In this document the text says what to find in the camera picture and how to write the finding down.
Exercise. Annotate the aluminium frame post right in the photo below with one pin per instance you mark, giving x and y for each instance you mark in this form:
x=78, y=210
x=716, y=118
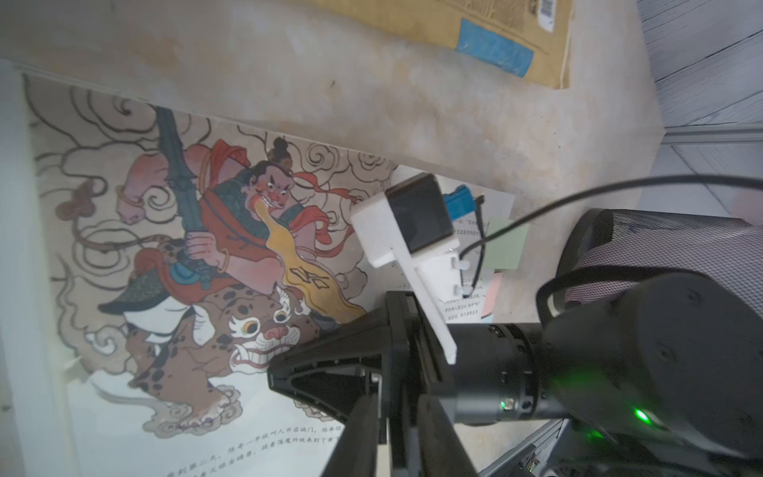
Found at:
x=736, y=133

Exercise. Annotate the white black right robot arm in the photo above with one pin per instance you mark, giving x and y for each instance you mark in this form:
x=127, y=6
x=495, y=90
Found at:
x=647, y=350

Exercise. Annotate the green sticky note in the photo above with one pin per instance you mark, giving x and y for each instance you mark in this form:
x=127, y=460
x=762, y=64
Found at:
x=505, y=253

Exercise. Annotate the pink sticky note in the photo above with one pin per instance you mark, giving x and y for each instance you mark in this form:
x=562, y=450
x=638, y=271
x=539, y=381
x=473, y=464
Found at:
x=492, y=294

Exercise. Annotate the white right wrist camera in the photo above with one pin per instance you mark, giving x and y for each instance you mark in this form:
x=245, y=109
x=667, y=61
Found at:
x=411, y=225

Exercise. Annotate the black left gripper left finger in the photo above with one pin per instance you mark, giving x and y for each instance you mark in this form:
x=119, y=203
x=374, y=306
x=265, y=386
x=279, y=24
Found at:
x=356, y=452

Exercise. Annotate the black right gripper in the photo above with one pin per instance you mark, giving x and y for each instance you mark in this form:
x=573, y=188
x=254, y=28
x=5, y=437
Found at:
x=391, y=353

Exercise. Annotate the illustrated children's story book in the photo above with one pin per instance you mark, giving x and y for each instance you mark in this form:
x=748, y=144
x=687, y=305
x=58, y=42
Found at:
x=154, y=263

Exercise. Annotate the black mesh trash bin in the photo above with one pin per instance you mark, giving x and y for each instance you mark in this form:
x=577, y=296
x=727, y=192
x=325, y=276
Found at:
x=727, y=250

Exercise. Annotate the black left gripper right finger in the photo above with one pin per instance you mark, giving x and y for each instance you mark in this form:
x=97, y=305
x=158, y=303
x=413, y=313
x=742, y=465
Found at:
x=440, y=449

